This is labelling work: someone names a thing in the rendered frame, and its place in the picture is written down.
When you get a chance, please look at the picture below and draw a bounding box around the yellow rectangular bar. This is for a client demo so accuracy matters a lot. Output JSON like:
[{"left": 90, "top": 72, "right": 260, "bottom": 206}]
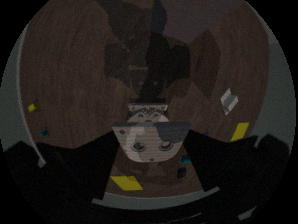
[{"left": 28, "top": 101, "right": 39, "bottom": 111}]

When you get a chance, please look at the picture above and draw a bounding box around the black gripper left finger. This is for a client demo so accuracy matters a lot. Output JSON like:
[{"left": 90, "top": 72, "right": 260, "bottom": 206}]
[{"left": 36, "top": 131, "right": 120, "bottom": 200}]

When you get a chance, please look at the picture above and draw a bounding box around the olive yellow flat square plate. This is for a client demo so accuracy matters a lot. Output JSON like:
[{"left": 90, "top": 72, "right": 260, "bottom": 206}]
[{"left": 230, "top": 121, "right": 249, "bottom": 141}]

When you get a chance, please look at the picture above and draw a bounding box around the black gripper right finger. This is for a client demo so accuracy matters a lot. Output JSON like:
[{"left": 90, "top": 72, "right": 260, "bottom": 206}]
[{"left": 182, "top": 129, "right": 257, "bottom": 192}]

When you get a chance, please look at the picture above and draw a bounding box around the teal rectangular bar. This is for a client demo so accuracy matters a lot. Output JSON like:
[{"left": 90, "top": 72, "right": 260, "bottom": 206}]
[{"left": 180, "top": 156, "right": 190, "bottom": 163}]

